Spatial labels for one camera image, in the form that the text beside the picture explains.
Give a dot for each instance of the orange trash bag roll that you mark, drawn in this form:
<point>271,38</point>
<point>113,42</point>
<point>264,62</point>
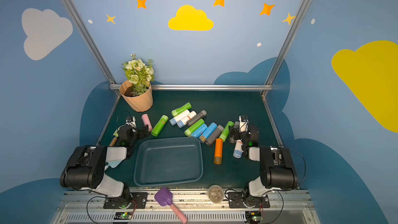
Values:
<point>218,151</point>

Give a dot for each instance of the grey roll on right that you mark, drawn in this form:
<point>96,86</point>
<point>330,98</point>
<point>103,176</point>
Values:
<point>234,133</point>

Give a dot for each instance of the white roll red label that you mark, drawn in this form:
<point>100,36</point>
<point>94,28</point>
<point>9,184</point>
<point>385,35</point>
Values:
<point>181,123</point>

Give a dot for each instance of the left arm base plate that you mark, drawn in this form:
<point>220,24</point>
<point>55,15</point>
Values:
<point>137,200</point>

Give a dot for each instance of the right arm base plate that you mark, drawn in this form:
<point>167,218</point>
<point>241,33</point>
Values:
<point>245,200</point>

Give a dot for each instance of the white blue trash bag roll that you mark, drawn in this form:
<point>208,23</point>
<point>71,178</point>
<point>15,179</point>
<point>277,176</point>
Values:
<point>180,116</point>

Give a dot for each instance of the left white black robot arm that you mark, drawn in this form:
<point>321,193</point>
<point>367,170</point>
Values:
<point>85,169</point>

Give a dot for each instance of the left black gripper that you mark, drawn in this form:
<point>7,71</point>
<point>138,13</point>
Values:
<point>138,132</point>

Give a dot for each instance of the right circuit board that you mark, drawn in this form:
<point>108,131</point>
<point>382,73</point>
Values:
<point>253,217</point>

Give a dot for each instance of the light blue toy shovel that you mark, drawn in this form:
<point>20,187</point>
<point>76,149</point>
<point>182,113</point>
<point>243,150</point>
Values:
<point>112,164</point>

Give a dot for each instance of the teal plastic storage box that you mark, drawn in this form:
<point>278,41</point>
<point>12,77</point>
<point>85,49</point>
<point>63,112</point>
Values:
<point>170,161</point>

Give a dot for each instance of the circuit board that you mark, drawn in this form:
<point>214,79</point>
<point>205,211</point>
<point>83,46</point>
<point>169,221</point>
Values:
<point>123,216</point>
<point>253,217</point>

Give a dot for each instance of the dark grey trash bag roll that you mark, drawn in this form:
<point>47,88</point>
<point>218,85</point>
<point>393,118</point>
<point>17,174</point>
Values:
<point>197,117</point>

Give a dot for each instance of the beige flower pot with plant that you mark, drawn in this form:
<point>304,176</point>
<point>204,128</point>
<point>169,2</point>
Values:
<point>136,90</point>

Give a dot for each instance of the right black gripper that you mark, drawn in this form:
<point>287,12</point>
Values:
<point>235,134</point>

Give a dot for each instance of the purple toy shovel pink handle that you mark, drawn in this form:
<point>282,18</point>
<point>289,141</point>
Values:
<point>165,198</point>

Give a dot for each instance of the white roll blue end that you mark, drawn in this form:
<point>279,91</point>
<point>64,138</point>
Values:
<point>238,150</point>

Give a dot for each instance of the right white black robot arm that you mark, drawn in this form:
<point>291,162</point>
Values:
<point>277,170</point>

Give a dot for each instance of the green trash bag roll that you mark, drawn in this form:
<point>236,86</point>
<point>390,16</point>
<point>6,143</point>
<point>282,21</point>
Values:
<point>159,126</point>

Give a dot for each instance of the green trowel wooden handle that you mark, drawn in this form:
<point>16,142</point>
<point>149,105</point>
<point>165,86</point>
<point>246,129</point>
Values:
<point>113,138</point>

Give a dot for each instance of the round clear lid dish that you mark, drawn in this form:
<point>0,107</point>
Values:
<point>216,194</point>

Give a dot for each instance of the left circuit board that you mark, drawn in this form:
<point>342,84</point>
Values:
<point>123,216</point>

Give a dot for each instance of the pink trash bag roll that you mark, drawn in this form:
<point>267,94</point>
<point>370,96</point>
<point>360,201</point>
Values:
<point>146,121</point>

